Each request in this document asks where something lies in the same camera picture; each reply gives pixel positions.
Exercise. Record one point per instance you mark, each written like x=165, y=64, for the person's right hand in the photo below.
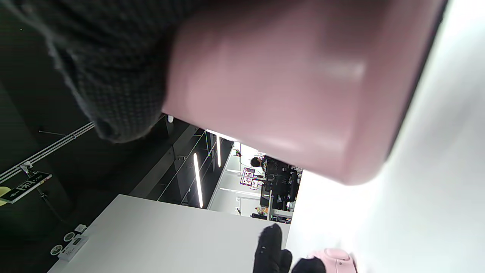
x=113, y=68

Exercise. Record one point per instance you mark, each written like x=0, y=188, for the person's left hand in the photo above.
x=271, y=254

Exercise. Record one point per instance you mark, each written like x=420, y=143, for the small pink lid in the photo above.
x=335, y=261

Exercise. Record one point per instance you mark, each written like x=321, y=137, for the large pink container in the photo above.
x=288, y=83

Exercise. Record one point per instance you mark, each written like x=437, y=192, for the black equipment rack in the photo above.
x=281, y=182

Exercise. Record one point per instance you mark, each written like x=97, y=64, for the purple poster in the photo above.
x=249, y=178

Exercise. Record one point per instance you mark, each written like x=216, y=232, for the long ceiling light strip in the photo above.
x=198, y=180

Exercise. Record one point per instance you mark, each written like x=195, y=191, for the short ceiling light strip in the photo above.
x=219, y=151

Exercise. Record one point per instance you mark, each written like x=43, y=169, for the green exit sign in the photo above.
x=24, y=186

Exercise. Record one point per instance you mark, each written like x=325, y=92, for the round white ceiling sensor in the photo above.
x=69, y=237
x=56, y=250

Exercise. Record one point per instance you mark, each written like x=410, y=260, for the white wall device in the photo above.
x=74, y=247

